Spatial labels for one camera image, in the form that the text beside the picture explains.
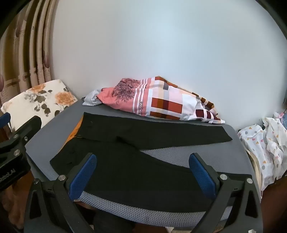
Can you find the beige woven item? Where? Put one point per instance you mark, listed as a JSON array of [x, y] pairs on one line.
[[255, 165]]

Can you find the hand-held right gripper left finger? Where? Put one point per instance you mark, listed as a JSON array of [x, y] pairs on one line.
[[83, 174]]

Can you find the grey mesh mat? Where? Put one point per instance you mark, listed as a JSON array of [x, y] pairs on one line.
[[161, 154]]

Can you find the orange cloth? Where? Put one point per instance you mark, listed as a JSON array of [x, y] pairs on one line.
[[72, 134]]

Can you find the white cloth with coloured shapes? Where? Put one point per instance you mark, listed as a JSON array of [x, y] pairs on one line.
[[269, 145]]

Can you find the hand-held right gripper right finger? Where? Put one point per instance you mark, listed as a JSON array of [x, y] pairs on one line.
[[201, 177]]

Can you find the grey white striped cloth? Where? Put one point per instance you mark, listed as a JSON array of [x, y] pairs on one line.
[[90, 98]]

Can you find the pink patchwork pillow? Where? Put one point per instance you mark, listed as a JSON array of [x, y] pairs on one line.
[[168, 103]]

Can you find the clear plastic bag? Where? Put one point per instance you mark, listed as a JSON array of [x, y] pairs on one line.
[[281, 117]]

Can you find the black pants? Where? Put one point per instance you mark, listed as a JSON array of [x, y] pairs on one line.
[[134, 170]]

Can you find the floral cushion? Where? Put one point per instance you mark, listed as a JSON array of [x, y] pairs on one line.
[[44, 98]]

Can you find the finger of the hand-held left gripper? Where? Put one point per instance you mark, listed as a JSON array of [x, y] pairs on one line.
[[29, 127], [4, 118]]

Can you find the beige patterned curtain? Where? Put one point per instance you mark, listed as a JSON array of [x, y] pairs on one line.
[[29, 56]]

